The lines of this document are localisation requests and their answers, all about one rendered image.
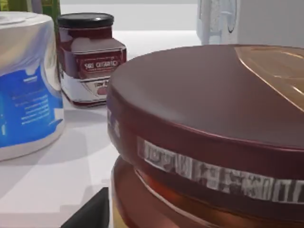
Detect brown jar with maroon lid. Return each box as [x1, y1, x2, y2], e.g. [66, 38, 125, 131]
[106, 44, 304, 228]

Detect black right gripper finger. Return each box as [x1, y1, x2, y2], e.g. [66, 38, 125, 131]
[61, 187, 111, 228]

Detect red jam jar black lid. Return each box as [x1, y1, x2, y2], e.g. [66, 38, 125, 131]
[57, 13, 127, 109]

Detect white and blue paper roll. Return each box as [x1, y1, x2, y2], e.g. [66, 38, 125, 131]
[0, 12, 65, 162]

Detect white kettle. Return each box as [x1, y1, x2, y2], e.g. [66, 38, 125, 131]
[196, 0, 238, 46]

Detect green box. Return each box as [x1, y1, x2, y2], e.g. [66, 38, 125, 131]
[41, 0, 61, 46]

